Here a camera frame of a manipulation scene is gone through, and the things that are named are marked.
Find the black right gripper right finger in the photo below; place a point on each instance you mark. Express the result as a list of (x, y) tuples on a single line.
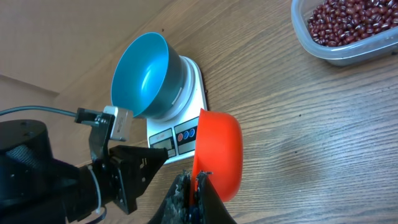
[(209, 209)]

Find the red beans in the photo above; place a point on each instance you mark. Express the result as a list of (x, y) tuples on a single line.
[(341, 22)]

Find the white kitchen scale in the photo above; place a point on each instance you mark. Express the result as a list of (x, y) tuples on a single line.
[(177, 129)]

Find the teal bowl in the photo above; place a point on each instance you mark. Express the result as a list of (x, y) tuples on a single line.
[(148, 77)]

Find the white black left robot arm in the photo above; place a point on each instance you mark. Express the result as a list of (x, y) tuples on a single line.
[(37, 188)]

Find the clear plastic container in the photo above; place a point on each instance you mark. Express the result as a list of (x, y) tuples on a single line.
[(371, 47)]

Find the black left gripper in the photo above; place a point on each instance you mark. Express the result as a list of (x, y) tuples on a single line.
[(122, 180)]

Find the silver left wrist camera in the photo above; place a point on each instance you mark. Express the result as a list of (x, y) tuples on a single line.
[(122, 122)]

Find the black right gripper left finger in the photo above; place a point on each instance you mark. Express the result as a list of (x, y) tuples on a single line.
[(174, 208)]

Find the orange scoop with blue handle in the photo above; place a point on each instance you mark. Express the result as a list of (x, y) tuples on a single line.
[(219, 151)]

